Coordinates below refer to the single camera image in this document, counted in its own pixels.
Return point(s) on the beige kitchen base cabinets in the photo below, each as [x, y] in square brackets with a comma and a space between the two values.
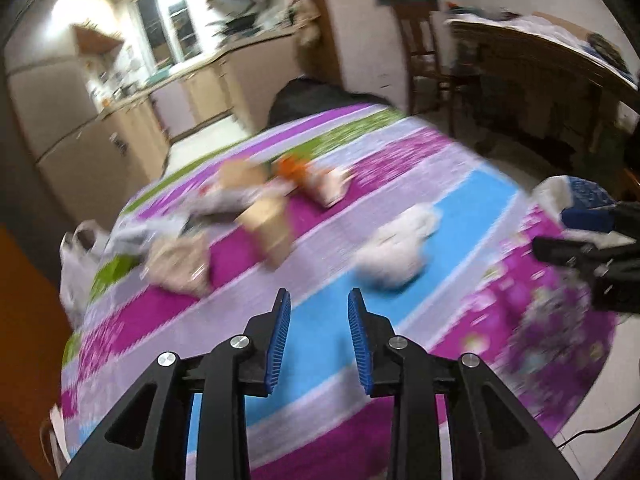
[210, 85]

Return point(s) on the beige cardboard piece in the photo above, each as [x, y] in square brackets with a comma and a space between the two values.
[241, 174]

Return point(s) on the gold foil packet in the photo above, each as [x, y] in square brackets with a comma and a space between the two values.
[270, 230]

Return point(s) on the grey refrigerator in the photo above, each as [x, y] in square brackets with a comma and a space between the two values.
[75, 135]

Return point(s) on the wooden wall cabinet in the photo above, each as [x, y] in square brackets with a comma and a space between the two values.
[97, 39]

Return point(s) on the striped floral tablecloth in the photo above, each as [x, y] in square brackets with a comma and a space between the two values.
[310, 265]

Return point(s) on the orange wooden cabinet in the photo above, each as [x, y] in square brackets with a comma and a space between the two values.
[25, 350]

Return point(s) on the orange white packet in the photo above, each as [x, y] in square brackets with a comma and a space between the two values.
[291, 167]

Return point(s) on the white pink wrapper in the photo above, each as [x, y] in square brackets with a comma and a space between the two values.
[327, 186]

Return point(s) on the white blue-print plastic bag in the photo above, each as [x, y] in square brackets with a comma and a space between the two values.
[580, 192]

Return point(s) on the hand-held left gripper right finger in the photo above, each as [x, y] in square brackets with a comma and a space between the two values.
[359, 345]

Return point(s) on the kitchen window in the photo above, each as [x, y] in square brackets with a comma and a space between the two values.
[167, 25]

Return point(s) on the white crumpled paper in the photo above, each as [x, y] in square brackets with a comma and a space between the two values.
[400, 245]

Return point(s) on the grey crumpled plastic bag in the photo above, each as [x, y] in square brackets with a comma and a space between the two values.
[150, 227]

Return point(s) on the dark wooden side table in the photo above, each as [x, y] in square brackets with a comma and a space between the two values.
[540, 75]

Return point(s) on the clear plastic bag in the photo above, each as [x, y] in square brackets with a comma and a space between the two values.
[180, 262]

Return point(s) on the plain white plastic bag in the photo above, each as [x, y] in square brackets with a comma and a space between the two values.
[80, 265]

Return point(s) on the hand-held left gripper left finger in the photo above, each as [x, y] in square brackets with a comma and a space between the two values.
[279, 345]

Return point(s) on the hanging beige cloth bag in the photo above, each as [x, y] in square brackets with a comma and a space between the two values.
[310, 25]

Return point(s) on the white cloth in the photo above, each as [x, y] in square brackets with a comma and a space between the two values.
[540, 25]

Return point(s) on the dark wooden chair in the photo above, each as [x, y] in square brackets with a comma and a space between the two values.
[425, 45]

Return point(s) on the black wok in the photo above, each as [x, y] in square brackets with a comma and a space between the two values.
[240, 22]

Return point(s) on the large black bag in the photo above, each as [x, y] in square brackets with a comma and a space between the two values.
[320, 100]

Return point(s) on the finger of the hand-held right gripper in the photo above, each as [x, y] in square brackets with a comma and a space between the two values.
[585, 219]
[565, 251]

